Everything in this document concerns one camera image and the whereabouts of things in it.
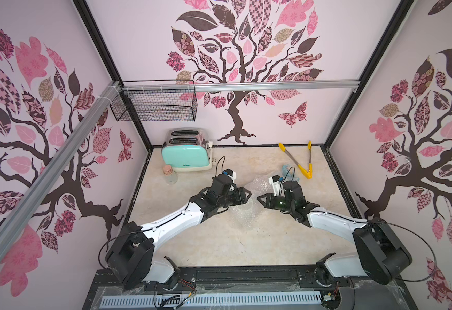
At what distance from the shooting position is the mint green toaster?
1002 mm

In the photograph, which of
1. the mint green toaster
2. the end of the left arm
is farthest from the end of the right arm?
the mint green toaster

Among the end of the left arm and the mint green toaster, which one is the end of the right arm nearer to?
the end of the left arm
